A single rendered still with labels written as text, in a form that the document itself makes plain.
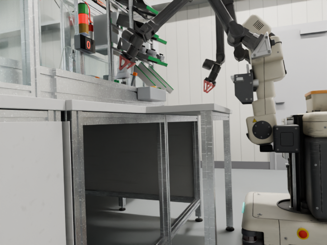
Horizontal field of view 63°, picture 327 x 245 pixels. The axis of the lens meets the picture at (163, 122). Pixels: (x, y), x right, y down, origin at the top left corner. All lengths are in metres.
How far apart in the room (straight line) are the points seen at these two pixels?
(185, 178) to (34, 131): 1.67
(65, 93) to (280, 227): 1.15
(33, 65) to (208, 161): 0.75
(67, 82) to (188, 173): 1.52
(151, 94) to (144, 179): 1.22
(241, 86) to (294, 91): 2.91
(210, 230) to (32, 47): 0.95
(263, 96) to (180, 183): 1.03
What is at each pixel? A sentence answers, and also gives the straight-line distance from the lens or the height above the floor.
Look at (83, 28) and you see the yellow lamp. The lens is 1.52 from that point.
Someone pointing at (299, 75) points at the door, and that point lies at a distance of 4.50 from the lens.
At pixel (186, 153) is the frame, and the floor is 0.53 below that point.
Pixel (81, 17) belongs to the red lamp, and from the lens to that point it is 1.54.
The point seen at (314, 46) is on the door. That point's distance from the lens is 4.60.
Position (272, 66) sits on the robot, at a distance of 1.66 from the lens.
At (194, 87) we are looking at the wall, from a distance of 4.59.
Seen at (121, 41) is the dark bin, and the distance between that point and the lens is 1.91.
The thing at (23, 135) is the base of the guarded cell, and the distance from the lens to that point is 0.70.
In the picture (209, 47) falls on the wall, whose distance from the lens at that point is 4.67.
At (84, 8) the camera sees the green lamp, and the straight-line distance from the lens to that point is 1.56.
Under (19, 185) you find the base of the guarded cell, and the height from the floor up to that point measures 0.66.
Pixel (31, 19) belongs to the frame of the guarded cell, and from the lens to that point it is 0.80.
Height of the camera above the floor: 0.79
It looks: level
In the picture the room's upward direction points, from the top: 2 degrees counter-clockwise
